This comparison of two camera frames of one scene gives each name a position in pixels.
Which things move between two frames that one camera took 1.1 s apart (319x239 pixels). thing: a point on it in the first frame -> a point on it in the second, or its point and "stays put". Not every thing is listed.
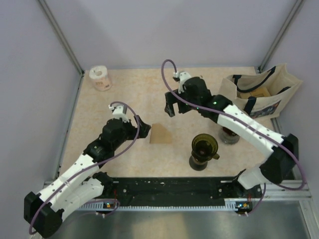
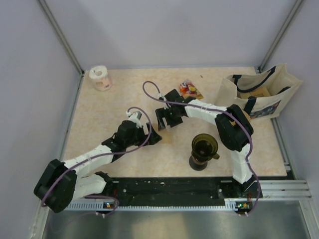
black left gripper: x=144 y=128 -> x=154 y=138
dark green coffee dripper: x=204 y=147 stays put
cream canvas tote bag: x=260 y=95 stays put
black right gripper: x=171 y=98 -> x=162 y=113
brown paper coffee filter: x=159 y=134 stays put
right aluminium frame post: x=278 y=38 stays put
